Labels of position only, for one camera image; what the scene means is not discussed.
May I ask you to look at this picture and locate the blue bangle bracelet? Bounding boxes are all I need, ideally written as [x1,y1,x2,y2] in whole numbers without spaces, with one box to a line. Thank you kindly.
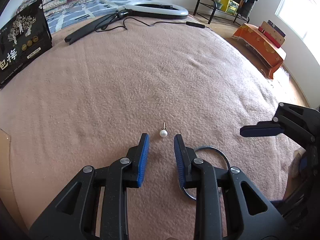
[180,145,231,201]

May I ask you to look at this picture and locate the white pearl earring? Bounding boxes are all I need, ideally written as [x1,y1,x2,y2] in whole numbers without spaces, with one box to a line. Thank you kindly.
[159,122,168,138]

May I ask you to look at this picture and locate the orange cloth covered bench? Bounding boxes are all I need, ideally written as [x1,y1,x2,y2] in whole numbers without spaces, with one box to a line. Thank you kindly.
[232,23,286,79]

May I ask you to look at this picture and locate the pink blanket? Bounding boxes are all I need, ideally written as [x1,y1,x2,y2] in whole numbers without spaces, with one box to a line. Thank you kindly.
[1,18,297,239]

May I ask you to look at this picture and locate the stacked gift boxes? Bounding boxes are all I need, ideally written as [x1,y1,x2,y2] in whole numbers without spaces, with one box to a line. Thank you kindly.
[258,20,286,48]

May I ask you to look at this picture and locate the black metal rack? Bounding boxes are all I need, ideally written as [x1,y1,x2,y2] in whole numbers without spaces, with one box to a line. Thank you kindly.
[193,0,250,26]

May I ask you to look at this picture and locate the yellow box on rack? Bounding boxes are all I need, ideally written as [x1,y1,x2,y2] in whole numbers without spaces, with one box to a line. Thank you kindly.
[220,0,239,15]

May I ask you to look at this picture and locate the blue checkered bed sheet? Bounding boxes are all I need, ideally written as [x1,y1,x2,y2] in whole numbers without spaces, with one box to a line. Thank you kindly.
[46,0,149,34]

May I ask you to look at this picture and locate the black snack bag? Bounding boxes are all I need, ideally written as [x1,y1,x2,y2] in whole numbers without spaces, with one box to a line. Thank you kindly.
[1,0,52,88]

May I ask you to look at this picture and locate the black cable with remote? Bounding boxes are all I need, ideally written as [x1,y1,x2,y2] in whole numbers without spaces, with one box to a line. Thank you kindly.
[94,12,213,32]

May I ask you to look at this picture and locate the white ring light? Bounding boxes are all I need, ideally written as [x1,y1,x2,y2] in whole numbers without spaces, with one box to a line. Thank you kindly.
[124,1,189,20]

